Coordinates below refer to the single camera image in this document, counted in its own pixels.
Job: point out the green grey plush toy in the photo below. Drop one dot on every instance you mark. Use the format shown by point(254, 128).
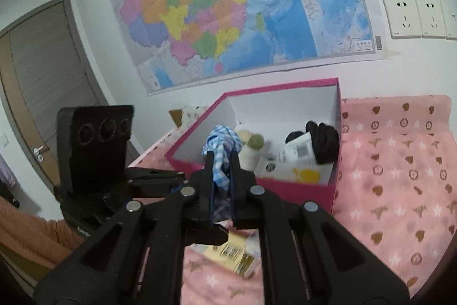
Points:
point(256, 141)

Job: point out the pink printed bed sheet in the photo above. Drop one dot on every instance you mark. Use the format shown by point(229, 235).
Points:
point(392, 183)

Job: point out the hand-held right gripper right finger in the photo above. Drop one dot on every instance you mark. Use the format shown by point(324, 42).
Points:
point(232, 197)

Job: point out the brown cardboard piece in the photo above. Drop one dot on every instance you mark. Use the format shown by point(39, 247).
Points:
point(176, 117)

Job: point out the pink cardboard box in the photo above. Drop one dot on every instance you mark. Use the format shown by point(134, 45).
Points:
point(278, 105)

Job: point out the blue checked cloth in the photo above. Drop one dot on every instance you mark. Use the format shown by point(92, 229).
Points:
point(221, 140)

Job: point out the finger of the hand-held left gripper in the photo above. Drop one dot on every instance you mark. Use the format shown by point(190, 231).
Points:
point(153, 190)
point(157, 173)

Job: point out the white packet with black circle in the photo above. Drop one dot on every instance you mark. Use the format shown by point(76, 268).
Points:
point(271, 167)

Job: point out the colourful wall map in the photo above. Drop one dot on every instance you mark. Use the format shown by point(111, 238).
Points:
point(214, 15)

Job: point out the white wall socket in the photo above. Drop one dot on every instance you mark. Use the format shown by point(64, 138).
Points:
point(400, 15)
point(430, 15)
point(450, 19)

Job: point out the white light switch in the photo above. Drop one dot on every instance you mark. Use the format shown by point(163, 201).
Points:
point(3, 140)

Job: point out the black socks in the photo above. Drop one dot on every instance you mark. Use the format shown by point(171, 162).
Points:
point(326, 144)

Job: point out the person's left forearm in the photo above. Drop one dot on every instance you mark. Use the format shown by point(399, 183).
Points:
point(28, 233)

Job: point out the white packet with yellow print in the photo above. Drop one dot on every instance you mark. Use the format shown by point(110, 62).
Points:
point(307, 175)

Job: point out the wooden door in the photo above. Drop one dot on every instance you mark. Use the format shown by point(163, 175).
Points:
point(39, 76)

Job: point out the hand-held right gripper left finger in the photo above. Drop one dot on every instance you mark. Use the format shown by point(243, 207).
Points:
point(212, 205)

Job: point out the white barcode packet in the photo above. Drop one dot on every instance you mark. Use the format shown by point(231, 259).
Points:
point(301, 147)

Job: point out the purple garment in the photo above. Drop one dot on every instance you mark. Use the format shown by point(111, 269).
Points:
point(4, 172)

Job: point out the yellow barcode packet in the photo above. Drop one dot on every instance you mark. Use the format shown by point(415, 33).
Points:
point(228, 255)

